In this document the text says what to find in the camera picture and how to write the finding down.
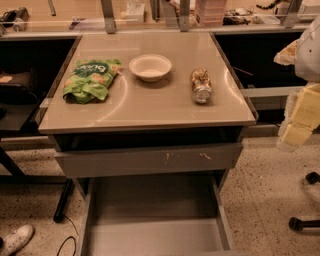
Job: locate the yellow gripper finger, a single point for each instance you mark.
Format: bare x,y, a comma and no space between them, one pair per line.
287,55
302,117

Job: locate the orange soda can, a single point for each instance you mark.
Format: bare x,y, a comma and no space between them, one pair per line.
201,86

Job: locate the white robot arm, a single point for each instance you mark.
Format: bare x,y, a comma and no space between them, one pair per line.
307,59

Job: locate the open middle drawer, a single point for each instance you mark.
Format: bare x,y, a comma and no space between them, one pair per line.
155,215

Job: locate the grey drawer cabinet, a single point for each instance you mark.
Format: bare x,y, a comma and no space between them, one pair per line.
139,114

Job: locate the grey top drawer front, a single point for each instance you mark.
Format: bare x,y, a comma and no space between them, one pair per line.
150,160

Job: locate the pink stacked trays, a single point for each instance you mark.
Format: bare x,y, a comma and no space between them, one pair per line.
209,13

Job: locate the white paper bowl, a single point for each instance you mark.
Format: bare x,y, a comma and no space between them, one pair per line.
150,67

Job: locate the white small box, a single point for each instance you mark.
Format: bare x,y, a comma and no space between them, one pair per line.
135,12

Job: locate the green snack bag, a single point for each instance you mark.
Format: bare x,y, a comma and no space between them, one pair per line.
90,80

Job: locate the black desk leg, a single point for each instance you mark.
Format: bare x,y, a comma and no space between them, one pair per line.
59,212

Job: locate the white shoe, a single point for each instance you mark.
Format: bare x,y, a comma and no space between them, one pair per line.
16,240

